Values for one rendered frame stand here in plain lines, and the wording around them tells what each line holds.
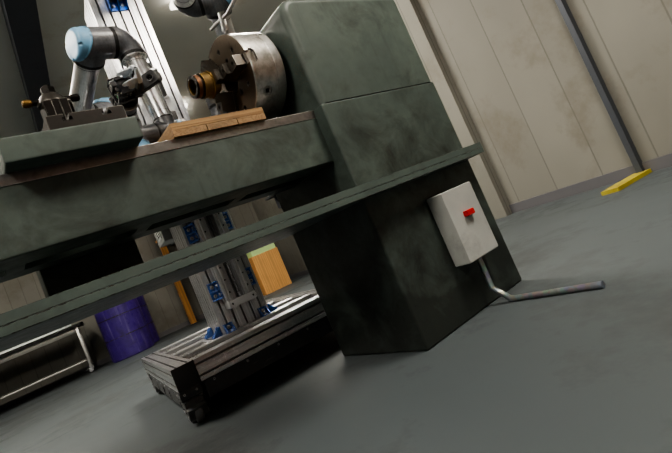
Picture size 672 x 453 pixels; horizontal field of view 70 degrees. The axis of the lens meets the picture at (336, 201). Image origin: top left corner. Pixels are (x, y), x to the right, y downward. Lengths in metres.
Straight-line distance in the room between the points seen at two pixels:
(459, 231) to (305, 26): 0.87
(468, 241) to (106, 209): 1.13
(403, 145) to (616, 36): 2.32
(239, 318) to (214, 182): 1.13
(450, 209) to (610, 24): 2.39
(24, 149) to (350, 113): 0.95
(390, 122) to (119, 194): 0.95
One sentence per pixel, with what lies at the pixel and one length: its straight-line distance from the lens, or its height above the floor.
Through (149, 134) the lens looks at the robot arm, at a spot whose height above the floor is 1.03.
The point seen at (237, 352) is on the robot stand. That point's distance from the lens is 2.05.
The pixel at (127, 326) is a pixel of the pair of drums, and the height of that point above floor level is 0.41.
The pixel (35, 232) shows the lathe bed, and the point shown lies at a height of 0.72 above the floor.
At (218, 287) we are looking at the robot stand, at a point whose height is 0.44.
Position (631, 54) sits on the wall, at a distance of 3.78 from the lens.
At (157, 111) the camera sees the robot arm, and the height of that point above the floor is 1.12.
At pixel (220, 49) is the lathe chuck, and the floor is 1.19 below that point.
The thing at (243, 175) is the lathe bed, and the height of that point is 0.72.
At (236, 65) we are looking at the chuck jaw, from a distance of 1.62.
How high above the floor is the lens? 0.46
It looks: 4 degrees up
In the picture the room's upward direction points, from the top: 23 degrees counter-clockwise
